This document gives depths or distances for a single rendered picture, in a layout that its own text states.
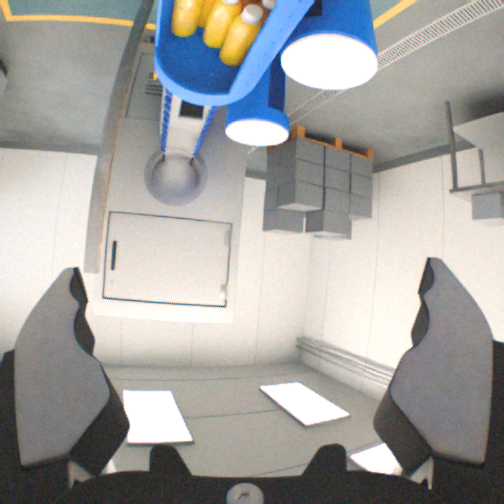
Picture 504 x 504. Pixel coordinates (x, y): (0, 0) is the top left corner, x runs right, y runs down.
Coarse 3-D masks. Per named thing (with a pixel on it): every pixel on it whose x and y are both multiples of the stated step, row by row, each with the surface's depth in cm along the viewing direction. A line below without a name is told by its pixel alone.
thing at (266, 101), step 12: (276, 60) 153; (264, 72) 126; (276, 72) 152; (264, 84) 126; (276, 84) 152; (252, 96) 126; (264, 96) 126; (276, 96) 151; (228, 108) 135; (240, 108) 128; (252, 108) 126; (264, 108) 126; (276, 108) 151; (228, 120) 133; (240, 120) 128; (264, 120) 126; (276, 120) 128; (288, 120) 135; (288, 132) 137
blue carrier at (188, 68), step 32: (160, 0) 48; (288, 0) 38; (160, 32) 62; (288, 32) 50; (160, 64) 65; (192, 64) 72; (224, 64) 75; (256, 64) 58; (192, 96) 69; (224, 96) 70
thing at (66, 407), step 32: (64, 288) 9; (32, 320) 8; (64, 320) 8; (32, 352) 7; (64, 352) 7; (32, 384) 6; (64, 384) 6; (96, 384) 6; (32, 416) 5; (64, 416) 6; (96, 416) 6; (128, 416) 7; (32, 448) 5; (64, 448) 5; (96, 448) 6
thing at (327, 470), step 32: (160, 448) 5; (320, 448) 5; (96, 480) 4; (128, 480) 4; (160, 480) 4; (192, 480) 4; (224, 480) 4; (256, 480) 4; (288, 480) 4; (320, 480) 4; (352, 480) 4; (384, 480) 4
